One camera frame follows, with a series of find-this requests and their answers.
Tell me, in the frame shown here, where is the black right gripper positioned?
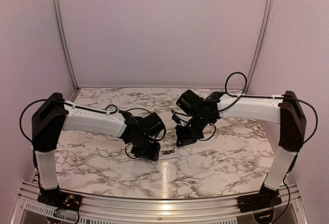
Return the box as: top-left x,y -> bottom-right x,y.
174,115 -> 211,148

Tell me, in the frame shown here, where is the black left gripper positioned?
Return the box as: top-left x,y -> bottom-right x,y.
132,134 -> 161,161

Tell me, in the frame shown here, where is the white remote control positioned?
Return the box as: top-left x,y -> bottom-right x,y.
158,149 -> 179,161

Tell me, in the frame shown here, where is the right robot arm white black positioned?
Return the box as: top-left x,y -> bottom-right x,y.
170,116 -> 321,199

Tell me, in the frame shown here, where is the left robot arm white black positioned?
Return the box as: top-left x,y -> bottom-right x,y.
20,92 -> 167,207

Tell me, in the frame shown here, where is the black battery in remote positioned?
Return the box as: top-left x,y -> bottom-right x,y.
161,151 -> 175,155

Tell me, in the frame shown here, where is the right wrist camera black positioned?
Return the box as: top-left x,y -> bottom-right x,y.
172,114 -> 181,124

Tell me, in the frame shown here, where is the black right camera cable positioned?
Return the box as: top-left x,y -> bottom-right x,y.
171,108 -> 218,141

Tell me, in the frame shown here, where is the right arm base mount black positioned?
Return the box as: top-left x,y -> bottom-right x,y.
237,193 -> 282,213

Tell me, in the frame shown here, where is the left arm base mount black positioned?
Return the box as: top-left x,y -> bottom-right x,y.
37,191 -> 82,212

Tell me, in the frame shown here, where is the right aluminium corner post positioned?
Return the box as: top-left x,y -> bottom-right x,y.
245,0 -> 275,93

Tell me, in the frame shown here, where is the aluminium corner post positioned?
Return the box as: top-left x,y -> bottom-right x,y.
52,0 -> 79,91
245,0 -> 275,93

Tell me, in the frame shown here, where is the left aluminium corner post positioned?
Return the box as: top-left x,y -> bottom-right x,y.
52,0 -> 79,91

